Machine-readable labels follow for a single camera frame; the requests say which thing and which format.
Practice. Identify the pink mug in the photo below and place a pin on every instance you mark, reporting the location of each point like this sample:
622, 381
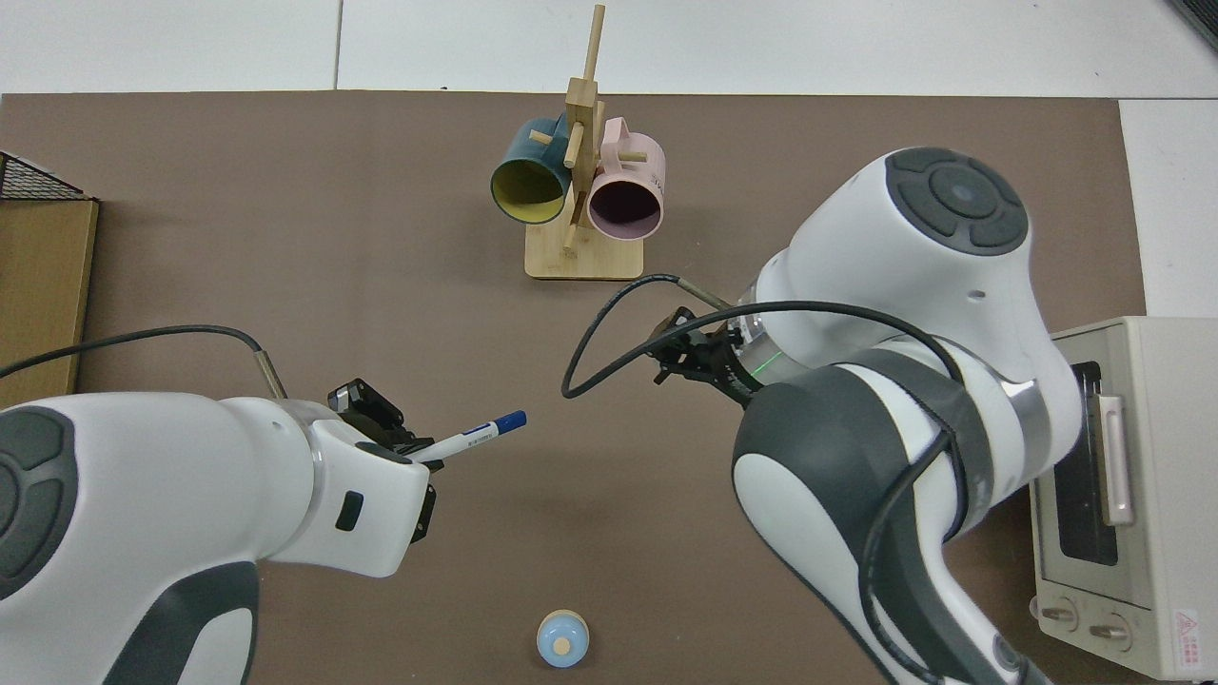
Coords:
636, 160

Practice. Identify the dark teal mug yellow inside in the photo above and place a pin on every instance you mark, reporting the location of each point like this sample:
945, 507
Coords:
521, 157

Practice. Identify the small blue round thing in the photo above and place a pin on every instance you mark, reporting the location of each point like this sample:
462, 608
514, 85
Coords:
562, 639

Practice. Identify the brown table cloth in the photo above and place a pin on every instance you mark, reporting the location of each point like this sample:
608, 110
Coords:
428, 285

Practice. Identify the dark grey striped object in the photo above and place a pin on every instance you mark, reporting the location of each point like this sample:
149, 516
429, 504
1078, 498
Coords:
1201, 17

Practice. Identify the pale toaster oven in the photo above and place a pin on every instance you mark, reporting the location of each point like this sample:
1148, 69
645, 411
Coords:
1170, 533

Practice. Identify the wooden cup stand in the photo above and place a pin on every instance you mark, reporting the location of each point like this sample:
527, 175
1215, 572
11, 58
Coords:
582, 262

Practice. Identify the white marker with blue cap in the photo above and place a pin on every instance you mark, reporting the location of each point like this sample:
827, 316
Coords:
476, 436

